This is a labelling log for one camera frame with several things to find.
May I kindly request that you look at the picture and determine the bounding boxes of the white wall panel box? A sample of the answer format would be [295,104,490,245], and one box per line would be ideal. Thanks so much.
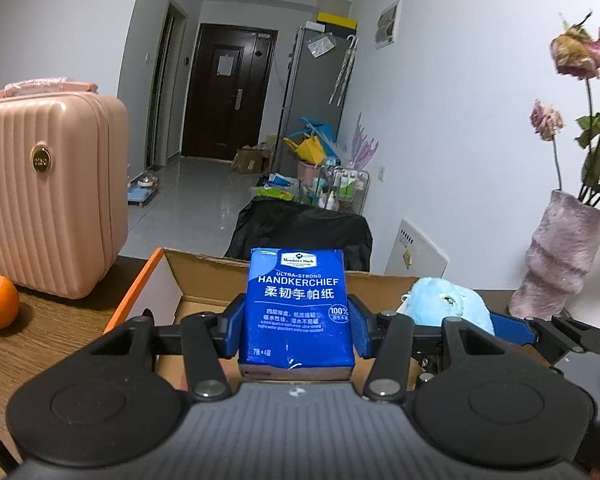
[374,2,402,51]

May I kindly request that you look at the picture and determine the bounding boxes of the bunch of dried pink roses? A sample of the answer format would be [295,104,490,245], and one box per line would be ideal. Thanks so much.
[530,2,600,214]

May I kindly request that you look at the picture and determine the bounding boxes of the yellow and black box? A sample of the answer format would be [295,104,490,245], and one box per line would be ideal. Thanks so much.
[316,11,359,31]

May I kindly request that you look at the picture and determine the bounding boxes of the folded pale umbrella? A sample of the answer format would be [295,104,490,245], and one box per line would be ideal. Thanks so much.
[328,35,359,107]

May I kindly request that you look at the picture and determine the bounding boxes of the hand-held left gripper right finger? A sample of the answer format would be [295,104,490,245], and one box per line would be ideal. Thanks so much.
[347,293,487,404]

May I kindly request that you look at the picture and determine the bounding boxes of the black cloth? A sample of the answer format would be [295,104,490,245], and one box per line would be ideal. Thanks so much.
[225,196,374,274]

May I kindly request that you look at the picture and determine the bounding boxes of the clear plastic sleeve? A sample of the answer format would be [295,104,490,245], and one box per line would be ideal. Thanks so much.
[307,35,336,59]

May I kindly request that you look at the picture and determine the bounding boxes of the red cardboard box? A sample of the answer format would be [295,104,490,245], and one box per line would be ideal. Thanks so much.
[102,246,556,397]

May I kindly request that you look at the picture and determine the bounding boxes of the blue plastic stool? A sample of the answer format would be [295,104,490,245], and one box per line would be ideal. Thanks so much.
[285,116,336,144]

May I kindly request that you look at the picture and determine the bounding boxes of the metal trolley cart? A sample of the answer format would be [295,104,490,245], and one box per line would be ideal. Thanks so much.
[312,165,371,216]

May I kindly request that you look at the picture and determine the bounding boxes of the light blue plush toy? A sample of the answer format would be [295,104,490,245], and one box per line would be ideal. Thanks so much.
[397,277,496,337]

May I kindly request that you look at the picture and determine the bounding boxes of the brown cardboard carton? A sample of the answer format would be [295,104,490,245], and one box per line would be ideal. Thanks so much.
[231,146,275,176]

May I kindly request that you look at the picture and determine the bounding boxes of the dark interior side door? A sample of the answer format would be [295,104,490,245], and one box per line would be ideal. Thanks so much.
[147,0,188,171]

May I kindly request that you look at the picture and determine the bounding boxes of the pink bucket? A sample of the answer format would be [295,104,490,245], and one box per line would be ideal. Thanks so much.
[297,160,326,196]

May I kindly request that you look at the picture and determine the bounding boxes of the pink ribbed suitcase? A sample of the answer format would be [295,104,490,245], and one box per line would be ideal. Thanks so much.
[0,77,130,301]

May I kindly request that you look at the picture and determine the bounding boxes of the pink textured vase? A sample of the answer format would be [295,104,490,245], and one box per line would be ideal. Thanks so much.
[508,189,600,321]

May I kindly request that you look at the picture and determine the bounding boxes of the green plastic bag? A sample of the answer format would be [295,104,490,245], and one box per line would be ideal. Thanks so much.
[252,185,301,202]

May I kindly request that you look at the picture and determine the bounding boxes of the grey refrigerator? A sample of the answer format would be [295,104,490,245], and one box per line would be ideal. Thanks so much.
[275,25,356,181]

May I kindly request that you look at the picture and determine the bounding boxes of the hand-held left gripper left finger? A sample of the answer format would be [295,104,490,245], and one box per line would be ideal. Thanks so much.
[86,293,249,403]

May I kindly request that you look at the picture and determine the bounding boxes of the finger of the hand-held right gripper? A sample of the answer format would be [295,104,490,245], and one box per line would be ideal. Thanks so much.
[489,309,589,362]

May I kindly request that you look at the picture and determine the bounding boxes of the dark brown entrance door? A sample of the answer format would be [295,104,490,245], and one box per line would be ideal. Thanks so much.
[181,22,279,164]

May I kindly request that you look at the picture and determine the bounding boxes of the lavender wall decoration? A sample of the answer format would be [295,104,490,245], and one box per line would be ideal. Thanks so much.
[347,112,380,171]

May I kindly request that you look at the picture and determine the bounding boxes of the blue tissue pack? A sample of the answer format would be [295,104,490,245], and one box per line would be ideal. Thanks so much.
[237,247,357,381]

